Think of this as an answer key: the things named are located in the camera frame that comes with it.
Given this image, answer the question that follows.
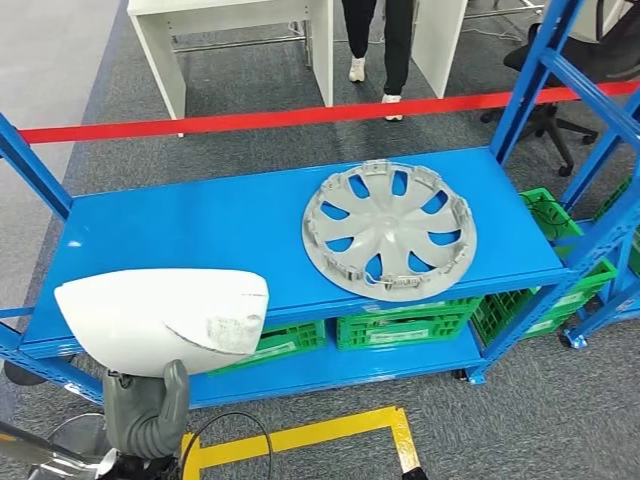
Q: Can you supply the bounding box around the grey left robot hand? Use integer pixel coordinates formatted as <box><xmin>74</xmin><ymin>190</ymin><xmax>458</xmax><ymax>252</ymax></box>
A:
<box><xmin>102</xmin><ymin>359</ymin><xmax>190</xmax><ymax>462</ymax></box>

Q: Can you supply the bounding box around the white plastic car part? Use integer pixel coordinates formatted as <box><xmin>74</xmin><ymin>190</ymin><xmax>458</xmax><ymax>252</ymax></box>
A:
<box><xmin>54</xmin><ymin>268</ymin><xmax>270</xmax><ymax>379</ymax></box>

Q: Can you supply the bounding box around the blue metal shelf rack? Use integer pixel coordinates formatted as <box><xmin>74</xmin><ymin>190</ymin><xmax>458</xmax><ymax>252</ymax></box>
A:
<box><xmin>0</xmin><ymin>0</ymin><xmax>640</xmax><ymax>409</ymax></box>

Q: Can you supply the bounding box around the red barrier belt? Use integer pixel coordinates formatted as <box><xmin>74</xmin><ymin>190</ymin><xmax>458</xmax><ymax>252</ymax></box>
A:
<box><xmin>19</xmin><ymin>79</ymin><xmax>640</xmax><ymax>146</ymax></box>

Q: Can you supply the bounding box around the grey wheel hubcap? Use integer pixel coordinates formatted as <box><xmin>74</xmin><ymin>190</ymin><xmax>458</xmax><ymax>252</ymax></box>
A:
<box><xmin>301</xmin><ymin>159</ymin><xmax>478</xmax><ymax>303</ymax></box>

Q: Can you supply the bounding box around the wide white desk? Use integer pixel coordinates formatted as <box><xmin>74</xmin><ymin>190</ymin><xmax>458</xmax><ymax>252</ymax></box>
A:
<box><xmin>127</xmin><ymin>0</ymin><xmax>335</xmax><ymax>138</ymax></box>

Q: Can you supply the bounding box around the person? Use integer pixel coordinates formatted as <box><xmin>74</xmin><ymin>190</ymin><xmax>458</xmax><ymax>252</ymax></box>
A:
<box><xmin>341</xmin><ymin>0</ymin><xmax>415</xmax><ymax>123</ymax></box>

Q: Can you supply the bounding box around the black office chair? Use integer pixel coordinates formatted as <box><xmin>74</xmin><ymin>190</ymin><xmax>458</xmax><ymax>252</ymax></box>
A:
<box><xmin>479</xmin><ymin>0</ymin><xmax>640</xmax><ymax>178</ymax></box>

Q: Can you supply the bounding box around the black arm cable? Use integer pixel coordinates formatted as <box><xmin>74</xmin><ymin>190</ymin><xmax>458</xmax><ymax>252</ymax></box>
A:
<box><xmin>177</xmin><ymin>410</ymin><xmax>275</xmax><ymax>480</ymax></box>

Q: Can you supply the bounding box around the white desk with metal frame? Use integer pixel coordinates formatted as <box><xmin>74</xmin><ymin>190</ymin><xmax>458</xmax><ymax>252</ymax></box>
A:
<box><xmin>411</xmin><ymin>0</ymin><xmax>469</xmax><ymax>99</ymax></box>

